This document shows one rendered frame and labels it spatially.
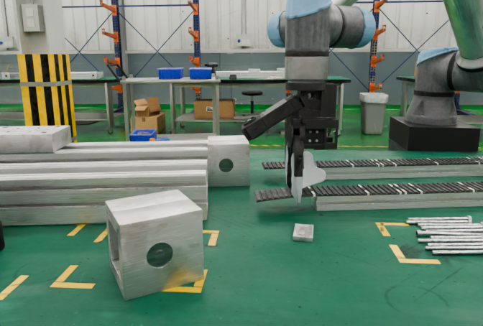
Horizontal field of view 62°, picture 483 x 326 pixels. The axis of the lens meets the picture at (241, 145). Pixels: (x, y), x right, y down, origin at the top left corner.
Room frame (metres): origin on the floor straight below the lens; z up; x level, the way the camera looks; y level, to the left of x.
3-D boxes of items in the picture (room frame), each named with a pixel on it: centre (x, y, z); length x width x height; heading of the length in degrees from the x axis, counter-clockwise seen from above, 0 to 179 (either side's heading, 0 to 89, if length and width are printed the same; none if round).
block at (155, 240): (0.49, 0.12, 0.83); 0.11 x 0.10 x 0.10; 28
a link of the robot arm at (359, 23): (0.79, -0.18, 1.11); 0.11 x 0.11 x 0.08; 38
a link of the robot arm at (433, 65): (1.27, -0.61, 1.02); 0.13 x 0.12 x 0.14; 38
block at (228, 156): (0.91, 0.03, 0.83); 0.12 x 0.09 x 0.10; 4
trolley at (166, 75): (3.98, 0.72, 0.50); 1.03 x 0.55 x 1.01; 98
